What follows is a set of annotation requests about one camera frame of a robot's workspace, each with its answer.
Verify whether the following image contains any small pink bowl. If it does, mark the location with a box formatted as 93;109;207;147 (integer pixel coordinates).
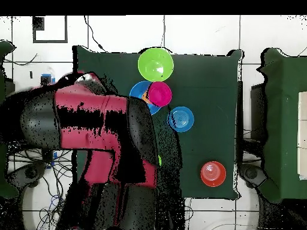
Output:
147;81;173;108

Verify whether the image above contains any large light blue bowl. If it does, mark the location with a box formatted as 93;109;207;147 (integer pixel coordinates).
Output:
129;80;162;116

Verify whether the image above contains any large green bowl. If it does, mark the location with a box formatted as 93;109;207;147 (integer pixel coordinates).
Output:
137;47;174;83

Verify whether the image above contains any white box stack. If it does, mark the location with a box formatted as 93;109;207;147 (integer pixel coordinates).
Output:
297;91;307;181

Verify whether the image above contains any small light blue bowl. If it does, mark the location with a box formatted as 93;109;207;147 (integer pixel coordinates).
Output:
167;106;195;133

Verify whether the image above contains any dark green table cloth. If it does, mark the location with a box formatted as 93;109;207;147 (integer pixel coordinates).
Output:
72;45;243;201

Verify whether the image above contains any orange bowl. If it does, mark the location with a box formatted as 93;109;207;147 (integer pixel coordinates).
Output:
200;161;227;187

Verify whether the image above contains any black metal stand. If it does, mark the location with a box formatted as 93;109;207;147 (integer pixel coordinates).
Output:
40;74;54;87

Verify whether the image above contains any neighbouring green table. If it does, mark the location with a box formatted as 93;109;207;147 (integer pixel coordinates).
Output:
256;47;307;203
0;40;20;199

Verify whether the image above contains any black cable with plug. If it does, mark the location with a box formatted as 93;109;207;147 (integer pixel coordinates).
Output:
83;16;107;53

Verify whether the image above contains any floor cable tangle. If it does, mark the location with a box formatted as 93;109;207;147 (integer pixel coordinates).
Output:
7;143;74;230

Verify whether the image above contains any black pedestal leg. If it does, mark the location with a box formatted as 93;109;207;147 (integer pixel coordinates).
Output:
7;162;47;190
239;162;267;190

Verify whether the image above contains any black square frame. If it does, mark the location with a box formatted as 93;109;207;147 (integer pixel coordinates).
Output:
32;16;68;44

